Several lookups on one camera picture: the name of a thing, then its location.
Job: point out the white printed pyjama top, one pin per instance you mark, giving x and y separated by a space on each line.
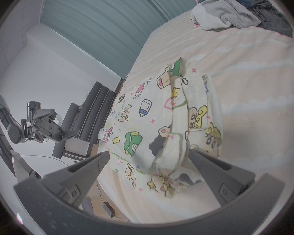
147 111

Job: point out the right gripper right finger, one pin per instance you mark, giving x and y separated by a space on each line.
218 177

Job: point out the bed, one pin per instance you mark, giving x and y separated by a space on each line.
247 94

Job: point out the black power adapter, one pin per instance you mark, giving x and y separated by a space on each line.
109 209

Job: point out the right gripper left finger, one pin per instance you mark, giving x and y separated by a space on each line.
78 180

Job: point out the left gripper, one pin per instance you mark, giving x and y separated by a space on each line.
47 126

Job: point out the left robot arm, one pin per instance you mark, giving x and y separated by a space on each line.
13 131

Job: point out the pile of clothes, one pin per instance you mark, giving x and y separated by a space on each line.
230 13

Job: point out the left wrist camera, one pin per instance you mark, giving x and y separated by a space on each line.
33 108

